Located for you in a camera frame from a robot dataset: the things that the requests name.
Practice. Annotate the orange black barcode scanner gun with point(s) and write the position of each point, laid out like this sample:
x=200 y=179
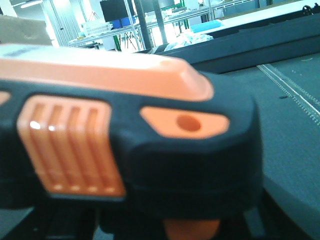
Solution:
x=140 y=133

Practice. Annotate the light blue foam sheet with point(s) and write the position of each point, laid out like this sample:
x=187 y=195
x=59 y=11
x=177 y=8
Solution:
x=206 y=26

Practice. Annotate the upper stacked cardboard box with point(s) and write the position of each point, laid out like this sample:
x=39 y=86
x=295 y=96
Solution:
x=20 y=30

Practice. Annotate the dark raised table ledge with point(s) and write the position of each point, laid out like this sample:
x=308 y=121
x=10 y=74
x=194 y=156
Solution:
x=248 y=45

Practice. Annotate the clear plastic bag pile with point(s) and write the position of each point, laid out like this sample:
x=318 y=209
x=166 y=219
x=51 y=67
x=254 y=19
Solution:
x=187 y=39

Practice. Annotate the blue plastic crate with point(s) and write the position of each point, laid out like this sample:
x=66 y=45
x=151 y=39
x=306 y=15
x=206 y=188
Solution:
x=120 y=23

